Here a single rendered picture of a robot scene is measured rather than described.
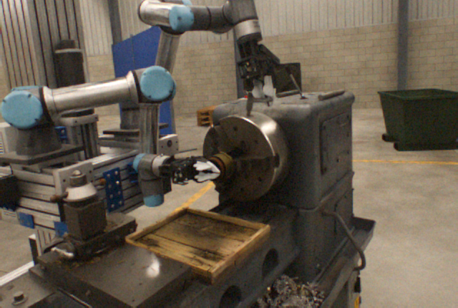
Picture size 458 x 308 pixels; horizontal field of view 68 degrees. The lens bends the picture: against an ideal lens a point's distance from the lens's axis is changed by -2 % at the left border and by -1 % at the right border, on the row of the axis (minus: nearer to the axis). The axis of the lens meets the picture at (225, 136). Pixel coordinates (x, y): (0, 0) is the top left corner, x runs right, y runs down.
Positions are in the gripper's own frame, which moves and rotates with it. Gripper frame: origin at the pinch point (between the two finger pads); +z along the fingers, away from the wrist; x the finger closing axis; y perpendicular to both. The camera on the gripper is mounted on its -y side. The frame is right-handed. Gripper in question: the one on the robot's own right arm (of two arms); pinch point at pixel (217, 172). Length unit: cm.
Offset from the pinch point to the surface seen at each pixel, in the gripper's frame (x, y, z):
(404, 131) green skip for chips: -75, -475, -20
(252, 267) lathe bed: -29.3, 1.4, 12.0
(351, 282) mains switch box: -68, -63, 23
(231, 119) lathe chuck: 14.6, -14.9, -3.9
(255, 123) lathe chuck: 13.2, -15.8, 5.4
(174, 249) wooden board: -19.5, 18.0, -4.5
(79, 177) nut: 8.9, 41.0, -9.5
